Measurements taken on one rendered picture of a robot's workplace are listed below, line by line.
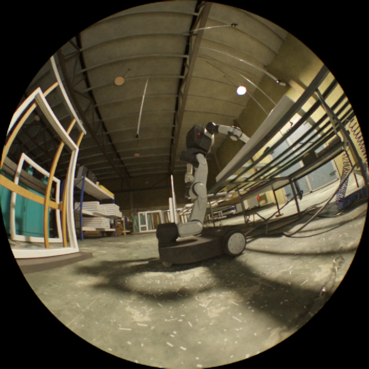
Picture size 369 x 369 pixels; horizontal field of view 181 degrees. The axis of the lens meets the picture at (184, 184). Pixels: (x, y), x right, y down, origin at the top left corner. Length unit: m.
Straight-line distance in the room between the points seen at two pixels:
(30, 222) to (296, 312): 3.19
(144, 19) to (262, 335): 8.65
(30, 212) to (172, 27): 8.81
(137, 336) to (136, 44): 8.48
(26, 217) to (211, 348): 2.93
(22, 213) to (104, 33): 8.26
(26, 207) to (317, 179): 10.06
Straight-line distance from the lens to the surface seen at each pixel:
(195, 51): 6.16
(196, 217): 1.03
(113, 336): 0.45
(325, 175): 7.42
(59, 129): 1.81
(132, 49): 8.22
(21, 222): 2.89
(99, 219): 4.41
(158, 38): 8.08
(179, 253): 0.86
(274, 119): 1.02
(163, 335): 0.42
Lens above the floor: 0.33
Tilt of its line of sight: 19 degrees up
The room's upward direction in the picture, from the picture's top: 10 degrees counter-clockwise
